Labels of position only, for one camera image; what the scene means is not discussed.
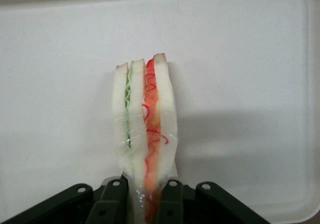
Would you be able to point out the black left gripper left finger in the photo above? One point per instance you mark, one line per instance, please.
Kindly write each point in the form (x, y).
(75, 206)

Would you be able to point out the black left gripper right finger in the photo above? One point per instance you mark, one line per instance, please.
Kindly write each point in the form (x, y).
(200, 206)

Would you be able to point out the triangle sandwich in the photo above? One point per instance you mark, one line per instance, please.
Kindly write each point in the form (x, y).
(140, 133)

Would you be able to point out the cream plastic tray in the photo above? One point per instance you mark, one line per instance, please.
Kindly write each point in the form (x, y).
(62, 83)

